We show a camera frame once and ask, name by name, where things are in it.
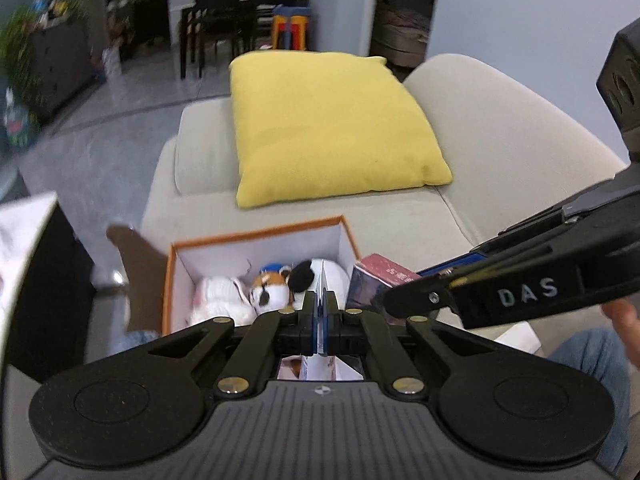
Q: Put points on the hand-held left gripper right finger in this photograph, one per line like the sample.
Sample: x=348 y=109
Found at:
x=328 y=321

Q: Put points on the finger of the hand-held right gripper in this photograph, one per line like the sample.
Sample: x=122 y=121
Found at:
x=415 y=300
x=505 y=242

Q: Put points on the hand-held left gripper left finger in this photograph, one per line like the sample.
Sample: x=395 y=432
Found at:
x=314 y=321

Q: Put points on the black and white plush toy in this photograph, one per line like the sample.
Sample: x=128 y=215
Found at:
x=307 y=275

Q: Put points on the dark printed box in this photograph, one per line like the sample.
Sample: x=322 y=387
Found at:
x=370 y=280

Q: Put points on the orange cardboard box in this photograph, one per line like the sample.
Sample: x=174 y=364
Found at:
x=172 y=290

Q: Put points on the person's right hand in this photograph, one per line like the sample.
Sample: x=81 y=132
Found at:
x=627 y=317

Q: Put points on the red panda plush toy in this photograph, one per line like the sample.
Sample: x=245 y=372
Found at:
x=267 y=290

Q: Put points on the white crochet plush toy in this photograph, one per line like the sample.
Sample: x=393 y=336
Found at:
x=220 y=302

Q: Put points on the white paper piece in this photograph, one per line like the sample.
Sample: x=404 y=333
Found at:
x=520 y=337

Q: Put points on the beige sofa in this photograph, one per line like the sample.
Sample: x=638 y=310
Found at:
x=490 y=125

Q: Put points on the person's leg in jeans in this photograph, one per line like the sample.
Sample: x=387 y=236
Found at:
x=595 y=380

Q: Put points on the blue cloth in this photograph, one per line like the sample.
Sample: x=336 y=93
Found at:
x=132 y=342

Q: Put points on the yellow cushion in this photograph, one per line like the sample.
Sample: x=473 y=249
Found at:
x=330 y=130

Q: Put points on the dark side table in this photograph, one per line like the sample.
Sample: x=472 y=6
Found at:
x=45 y=305

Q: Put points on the orange plastic stool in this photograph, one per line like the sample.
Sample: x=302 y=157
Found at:
x=299 y=30

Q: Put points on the red plastic stool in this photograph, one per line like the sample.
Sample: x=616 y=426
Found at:
x=282 y=30

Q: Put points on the white paper sheet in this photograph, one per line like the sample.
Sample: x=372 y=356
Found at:
x=22 y=250

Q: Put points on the black dining table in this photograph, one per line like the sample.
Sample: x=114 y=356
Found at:
x=220 y=12

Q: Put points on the dark cabinet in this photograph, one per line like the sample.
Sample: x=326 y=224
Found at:
x=62 y=60

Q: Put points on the green plant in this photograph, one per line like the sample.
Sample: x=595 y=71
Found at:
x=17 y=50

